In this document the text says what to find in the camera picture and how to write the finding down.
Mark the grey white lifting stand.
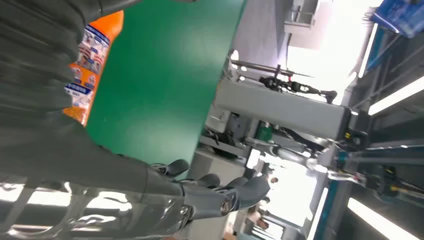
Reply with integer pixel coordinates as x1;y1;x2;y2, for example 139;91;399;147
198;77;352;160

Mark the white ceiling light strip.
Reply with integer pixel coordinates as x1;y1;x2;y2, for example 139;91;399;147
347;198;422;240
367;76;424;116

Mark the blue banner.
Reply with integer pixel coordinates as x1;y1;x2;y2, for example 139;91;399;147
370;0;424;39

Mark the black yellow hoist head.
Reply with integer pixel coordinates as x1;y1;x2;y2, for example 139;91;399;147
343;111;371;152

